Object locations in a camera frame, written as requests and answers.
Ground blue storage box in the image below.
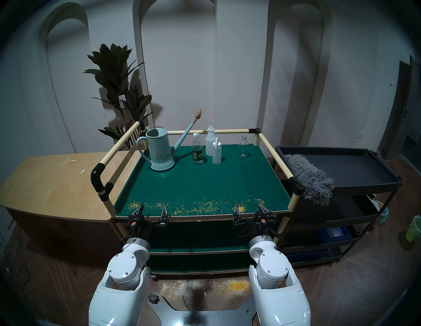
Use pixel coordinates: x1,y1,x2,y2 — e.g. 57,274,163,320
317,226,354,244

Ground teal watering can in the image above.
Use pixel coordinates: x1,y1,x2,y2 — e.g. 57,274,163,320
136,108,203,172

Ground black utility cart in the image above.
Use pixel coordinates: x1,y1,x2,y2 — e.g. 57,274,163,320
273,146,403,267

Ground white plastic bottle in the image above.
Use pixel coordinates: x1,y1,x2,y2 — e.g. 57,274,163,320
205,125,216,156

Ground dark green potted plant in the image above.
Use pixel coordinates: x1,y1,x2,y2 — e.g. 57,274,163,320
83,43,154,150

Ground grey fluffy duster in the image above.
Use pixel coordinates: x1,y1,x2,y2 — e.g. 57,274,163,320
285,154,335,206

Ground yellow crumbs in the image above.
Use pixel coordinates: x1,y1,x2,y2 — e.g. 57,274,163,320
127,197,265,216

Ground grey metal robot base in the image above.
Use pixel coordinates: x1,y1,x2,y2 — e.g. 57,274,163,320
147,294,257,326

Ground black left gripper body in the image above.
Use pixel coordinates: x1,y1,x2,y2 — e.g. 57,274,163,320
127,213,165,243

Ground dark door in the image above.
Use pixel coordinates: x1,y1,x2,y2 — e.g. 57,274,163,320
378,56,421,160

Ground green-label water bottle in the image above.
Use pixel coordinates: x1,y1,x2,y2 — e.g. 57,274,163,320
192,132,204,165

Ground floor cables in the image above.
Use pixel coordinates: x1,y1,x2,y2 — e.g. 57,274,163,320
0,230,31,293

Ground green waste bin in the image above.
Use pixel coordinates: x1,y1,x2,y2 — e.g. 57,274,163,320
405,215,421,244

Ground green three-tier shelf cart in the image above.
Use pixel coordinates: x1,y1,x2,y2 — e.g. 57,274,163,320
90,120,305,280

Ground light wooden table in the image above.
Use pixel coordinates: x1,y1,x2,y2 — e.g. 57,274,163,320
0,151,142,263

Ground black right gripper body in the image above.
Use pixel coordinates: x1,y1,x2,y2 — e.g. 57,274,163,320
234,215,275,240

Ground white bucket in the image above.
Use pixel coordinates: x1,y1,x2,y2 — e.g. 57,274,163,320
372,197,389,224

